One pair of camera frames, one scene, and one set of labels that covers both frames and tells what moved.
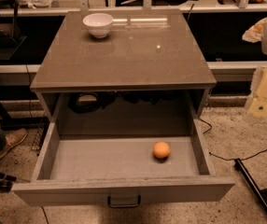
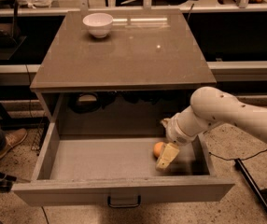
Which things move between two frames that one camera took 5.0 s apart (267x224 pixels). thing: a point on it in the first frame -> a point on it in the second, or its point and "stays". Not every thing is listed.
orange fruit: (161, 149) stays
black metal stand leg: (258, 191) stays
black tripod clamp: (2, 181) stays
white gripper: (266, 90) -> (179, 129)
